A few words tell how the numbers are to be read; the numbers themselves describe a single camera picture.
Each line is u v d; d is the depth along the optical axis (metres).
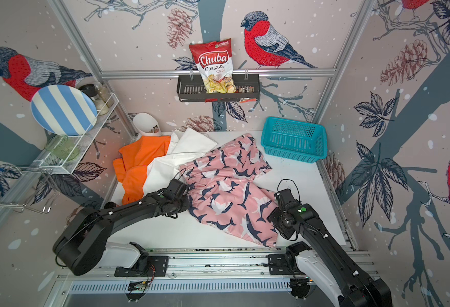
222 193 0.94
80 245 0.42
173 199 0.69
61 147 0.71
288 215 0.57
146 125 1.11
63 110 0.72
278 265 0.73
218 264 0.75
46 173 0.59
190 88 0.95
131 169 1.00
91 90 0.79
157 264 0.73
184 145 1.11
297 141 1.18
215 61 0.80
